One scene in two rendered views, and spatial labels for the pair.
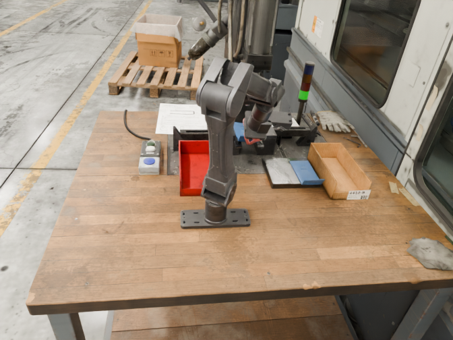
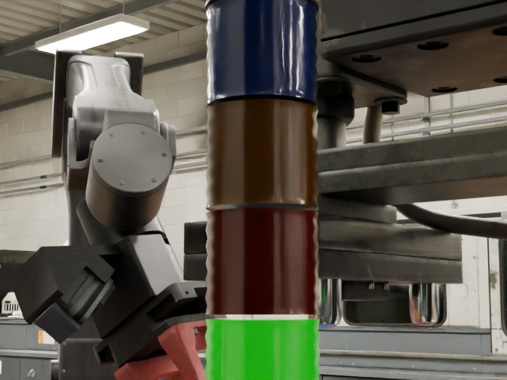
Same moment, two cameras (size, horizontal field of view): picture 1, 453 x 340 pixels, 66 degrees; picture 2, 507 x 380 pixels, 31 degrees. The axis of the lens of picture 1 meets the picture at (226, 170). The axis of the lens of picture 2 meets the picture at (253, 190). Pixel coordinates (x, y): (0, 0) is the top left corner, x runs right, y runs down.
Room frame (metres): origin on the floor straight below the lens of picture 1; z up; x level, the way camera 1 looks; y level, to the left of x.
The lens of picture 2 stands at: (1.61, -0.49, 1.09)
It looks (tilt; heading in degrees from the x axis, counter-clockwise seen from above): 7 degrees up; 139
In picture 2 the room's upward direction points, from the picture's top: straight up
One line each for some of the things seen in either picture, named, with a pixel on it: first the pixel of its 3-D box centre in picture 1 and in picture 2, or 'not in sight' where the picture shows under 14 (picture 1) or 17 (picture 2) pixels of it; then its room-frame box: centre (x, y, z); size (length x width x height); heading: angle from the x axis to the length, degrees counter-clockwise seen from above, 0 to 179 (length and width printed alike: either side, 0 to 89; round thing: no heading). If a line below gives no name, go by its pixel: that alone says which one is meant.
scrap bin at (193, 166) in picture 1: (197, 166); not in sight; (0.99, 0.10, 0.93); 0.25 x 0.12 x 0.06; 10
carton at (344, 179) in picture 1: (337, 170); not in sight; (1.04, -0.39, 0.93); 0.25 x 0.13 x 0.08; 10
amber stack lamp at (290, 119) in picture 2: (307, 77); (262, 160); (1.38, -0.29, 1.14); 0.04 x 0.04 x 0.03
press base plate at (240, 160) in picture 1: (248, 142); not in sight; (1.27, -0.08, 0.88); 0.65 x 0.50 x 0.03; 100
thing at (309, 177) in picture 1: (306, 170); not in sight; (1.02, -0.27, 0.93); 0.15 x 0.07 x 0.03; 11
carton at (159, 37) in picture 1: (160, 40); not in sight; (4.58, 0.97, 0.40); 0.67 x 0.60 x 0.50; 2
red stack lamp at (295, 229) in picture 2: (305, 86); (262, 263); (1.38, -0.29, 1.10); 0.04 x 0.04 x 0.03
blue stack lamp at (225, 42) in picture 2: (309, 68); (262, 59); (1.38, -0.29, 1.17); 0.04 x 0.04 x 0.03
